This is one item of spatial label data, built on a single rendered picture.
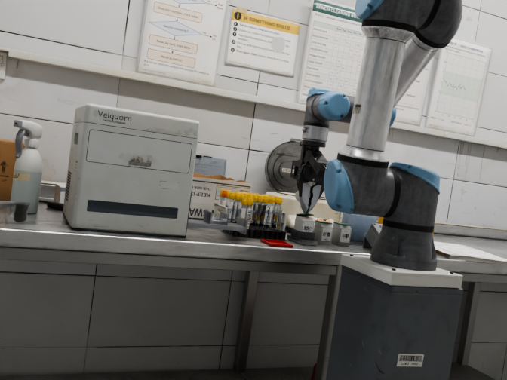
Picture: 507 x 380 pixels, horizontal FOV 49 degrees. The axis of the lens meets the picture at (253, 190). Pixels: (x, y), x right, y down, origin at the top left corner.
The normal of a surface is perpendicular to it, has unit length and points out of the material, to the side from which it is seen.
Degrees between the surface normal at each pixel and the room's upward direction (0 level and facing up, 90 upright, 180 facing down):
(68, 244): 90
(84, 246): 90
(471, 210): 90
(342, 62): 93
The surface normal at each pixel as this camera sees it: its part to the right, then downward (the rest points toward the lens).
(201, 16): 0.38, 0.15
